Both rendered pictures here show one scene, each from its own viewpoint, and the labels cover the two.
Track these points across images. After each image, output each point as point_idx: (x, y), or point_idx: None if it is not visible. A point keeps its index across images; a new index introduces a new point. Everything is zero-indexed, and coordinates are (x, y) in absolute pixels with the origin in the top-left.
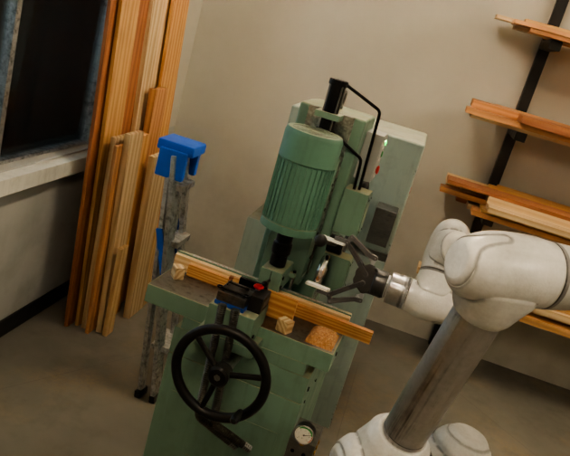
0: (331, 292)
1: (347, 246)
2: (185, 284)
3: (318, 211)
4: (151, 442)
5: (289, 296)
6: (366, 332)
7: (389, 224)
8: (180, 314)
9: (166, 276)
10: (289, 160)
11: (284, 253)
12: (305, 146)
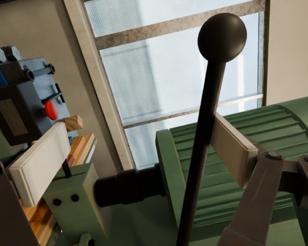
0: (3, 182)
1: (261, 162)
2: (59, 121)
3: (230, 189)
4: None
5: (39, 240)
6: None
7: None
8: None
9: (68, 116)
10: (271, 105)
11: (121, 183)
12: None
